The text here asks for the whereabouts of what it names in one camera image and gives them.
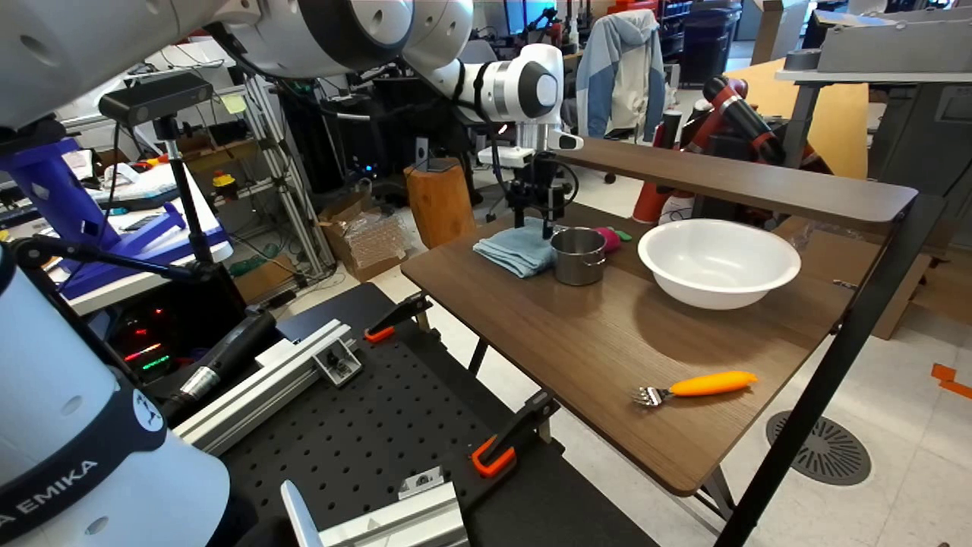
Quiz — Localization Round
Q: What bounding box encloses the black tripod pole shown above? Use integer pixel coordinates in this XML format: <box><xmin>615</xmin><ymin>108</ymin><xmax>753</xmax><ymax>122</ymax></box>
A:
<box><xmin>713</xmin><ymin>194</ymin><xmax>944</xmax><ymax>547</ymax></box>

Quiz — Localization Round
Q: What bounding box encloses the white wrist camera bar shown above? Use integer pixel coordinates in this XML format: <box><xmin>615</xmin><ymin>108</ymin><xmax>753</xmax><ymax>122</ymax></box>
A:
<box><xmin>478</xmin><ymin>133</ymin><xmax>584</xmax><ymax>170</ymax></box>

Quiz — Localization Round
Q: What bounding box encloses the wooden raised shelf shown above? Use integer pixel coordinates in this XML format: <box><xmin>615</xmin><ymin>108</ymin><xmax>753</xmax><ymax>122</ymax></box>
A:
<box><xmin>557</xmin><ymin>139</ymin><xmax>918</xmax><ymax>225</ymax></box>

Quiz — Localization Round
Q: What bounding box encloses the light blue towel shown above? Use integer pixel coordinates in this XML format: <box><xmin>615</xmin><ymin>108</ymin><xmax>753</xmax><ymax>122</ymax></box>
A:
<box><xmin>475</xmin><ymin>229</ymin><xmax>554</xmax><ymax>280</ymax></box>

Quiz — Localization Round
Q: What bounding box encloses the orange black clamp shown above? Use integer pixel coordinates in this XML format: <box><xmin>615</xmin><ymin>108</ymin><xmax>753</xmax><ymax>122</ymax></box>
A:
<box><xmin>362</xmin><ymin>290</ymin><xmax>433</xmax><ymax>343</ymax></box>
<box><xmin>469</xmin><ymin>391</ymin><xmax>560</xmax><ymax>481</ymax></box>

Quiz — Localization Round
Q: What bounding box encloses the far aluminium rail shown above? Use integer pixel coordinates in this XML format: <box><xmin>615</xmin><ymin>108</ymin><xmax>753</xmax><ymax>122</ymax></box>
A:
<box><xmin>176</xmin><ymin>318</ymin><xmax>362</xmax><ymax>456</ymax></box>

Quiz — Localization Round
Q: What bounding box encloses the black camera on stand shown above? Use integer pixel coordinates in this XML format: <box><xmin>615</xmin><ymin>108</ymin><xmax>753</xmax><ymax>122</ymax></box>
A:
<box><xmin>98</xmin><ymin>73</ymin><xmax>212</xmax><ymax>123</ymax></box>

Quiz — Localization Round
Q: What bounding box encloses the red robot arm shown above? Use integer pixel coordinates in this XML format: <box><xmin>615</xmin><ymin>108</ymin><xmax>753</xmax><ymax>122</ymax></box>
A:
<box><xmin>632</xmin><ymin>77</ymin><xmax>788</xmax><ymax>225</ymax></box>

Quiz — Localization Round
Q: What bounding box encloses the aluminium rail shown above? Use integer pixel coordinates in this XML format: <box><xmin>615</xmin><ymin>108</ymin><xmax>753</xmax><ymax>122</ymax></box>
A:
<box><xmin>279</xmin><ymin>466</ymin><xmax>471</xmax><ymax>547</ymax></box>
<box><xmin>176</xmin><ymin>318</ymin><xmax>362</xmax><ymax>456</ymax></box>

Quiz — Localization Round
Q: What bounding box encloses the orange handled peeler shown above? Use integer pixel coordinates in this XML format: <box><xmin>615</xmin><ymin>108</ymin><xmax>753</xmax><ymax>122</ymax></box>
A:
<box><xmin>638</xmin><ymin>370</ymin><xmax>761</xmax><ymax>411</ymax></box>

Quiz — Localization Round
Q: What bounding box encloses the black perforated breadboard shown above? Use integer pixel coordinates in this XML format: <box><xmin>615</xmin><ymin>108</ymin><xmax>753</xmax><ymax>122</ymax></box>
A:
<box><xmin>226</xmin><ymin>282</ymin><xmax>657</xmax><ymax>547</ymax></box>

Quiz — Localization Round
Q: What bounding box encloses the pink and green toy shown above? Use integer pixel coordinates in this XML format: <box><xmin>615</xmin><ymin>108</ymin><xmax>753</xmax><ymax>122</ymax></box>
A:
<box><xmin>596</xmin><ymin>225</ymin><xmax>632</xmax><ymax>254</ymax></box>

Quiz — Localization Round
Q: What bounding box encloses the far orange black clamp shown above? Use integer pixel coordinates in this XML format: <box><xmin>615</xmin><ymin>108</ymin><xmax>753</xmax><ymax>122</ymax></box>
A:
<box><xmin>362</xmin><ymin>290</ymin><xmax>433</xmax><ymax>343</ymax></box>

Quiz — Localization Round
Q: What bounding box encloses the white plastic bowl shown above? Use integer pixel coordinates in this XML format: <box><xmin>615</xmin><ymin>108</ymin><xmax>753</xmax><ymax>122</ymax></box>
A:
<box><xmin>638</xmin><ymin>220</ymin><xmax>803</xmax><ymax>310</ymax></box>

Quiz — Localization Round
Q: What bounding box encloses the near orange black clamp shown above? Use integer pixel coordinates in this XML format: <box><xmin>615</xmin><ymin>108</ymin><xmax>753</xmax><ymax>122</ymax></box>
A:
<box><xmin>469</xmin><ymin>391</ymin><xmax>560</xmax><ymax>481</ymax></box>

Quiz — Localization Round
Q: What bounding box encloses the near aluminium rail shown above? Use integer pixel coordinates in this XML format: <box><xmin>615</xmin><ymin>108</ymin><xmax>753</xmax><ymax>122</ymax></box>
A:
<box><xmin>279</xmin><ymin>466</ymin><xmax>471</xmax><ymax>547</ymax></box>

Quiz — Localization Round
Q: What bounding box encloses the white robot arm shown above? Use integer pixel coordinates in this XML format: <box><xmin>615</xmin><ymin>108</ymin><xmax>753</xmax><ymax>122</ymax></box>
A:
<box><xmin>0</xmin><ymin>0</ymin><xmax>561</xmax><ymax>181</ymax></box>

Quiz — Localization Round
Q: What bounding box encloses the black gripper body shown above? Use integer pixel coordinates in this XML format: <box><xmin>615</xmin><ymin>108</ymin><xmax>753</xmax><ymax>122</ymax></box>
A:
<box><xmin>512</xmin><ymin>161</ymin><xmax>568</xmax><ymax>217</ymax></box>

